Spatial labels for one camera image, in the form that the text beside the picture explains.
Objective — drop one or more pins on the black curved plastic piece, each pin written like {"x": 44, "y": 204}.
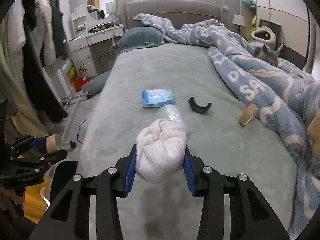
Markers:
{"x": 197, "y": 108}

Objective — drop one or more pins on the person's left hand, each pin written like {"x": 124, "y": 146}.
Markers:
{"x": 10, "y": 194}

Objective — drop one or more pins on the blue patterned fleece blanket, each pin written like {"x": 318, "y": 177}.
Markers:
{"x": 287, "y": 99}

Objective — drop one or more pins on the white clothes rack frame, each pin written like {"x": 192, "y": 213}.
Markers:
{"x": 71, "y": 98}

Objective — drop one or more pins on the hanging clothes on rack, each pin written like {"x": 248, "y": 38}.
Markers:
{"x": 27, "y": 45}

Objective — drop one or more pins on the white cat bed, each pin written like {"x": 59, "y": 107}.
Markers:
{"x": 264, "y": 35}

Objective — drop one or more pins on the white bedside lamp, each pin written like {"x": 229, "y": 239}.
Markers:
{"x": 239, "y": 21}

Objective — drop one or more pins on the white vanity desk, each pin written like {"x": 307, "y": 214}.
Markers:
{"x": 93, "y": 45}

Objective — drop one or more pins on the blue tissue pack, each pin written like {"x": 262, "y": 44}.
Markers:
{"x": 154, "y": 98}

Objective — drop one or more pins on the grey padded headboard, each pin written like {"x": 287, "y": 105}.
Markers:
{"x": 179, "y": 12}

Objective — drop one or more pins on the grey floor cushion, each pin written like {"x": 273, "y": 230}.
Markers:
{"x": 96, "y": 85}

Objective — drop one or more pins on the grey cat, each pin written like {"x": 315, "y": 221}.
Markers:
{"x": 266, "y": 54}

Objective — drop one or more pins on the round vanity mirror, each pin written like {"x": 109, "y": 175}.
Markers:
{"x": 101, "y": 9}

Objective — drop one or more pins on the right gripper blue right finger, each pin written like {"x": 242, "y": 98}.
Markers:
{"x": 189, "y": 171}

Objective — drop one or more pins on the blue plush on shelf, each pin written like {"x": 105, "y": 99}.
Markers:
{"x": 250, "y": 3}

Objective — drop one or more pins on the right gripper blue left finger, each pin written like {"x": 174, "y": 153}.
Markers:
{"x": 130, "y": 171}

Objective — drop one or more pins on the white wardrobe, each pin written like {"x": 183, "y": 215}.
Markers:
{"x": 297, "y": 30}

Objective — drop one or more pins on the red box on floor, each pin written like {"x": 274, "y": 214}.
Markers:
{"x": 79, "y": 82}

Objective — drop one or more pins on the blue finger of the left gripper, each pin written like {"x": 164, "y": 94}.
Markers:
{"x": 39, "y": 142}

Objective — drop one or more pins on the yellow object at lower left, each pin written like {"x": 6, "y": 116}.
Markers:
{"x": 37, "y": 200}

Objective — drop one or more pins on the blue-grey pillow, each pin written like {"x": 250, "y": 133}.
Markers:
{"x": 139, "y": 38}

